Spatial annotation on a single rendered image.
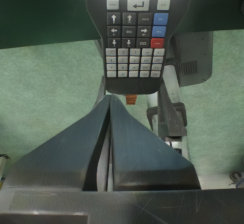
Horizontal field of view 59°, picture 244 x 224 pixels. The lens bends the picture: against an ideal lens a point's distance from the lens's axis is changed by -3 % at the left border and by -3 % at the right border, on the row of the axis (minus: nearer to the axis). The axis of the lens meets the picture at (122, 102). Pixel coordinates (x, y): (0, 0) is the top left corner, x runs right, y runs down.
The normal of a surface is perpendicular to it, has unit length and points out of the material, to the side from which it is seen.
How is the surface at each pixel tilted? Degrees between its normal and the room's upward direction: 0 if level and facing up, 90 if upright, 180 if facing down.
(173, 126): 81
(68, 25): 0
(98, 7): 0
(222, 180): 90
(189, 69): 0
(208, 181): 90
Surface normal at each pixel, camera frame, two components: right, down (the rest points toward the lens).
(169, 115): 0.01, -0.49
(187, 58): 0.01, 0.79
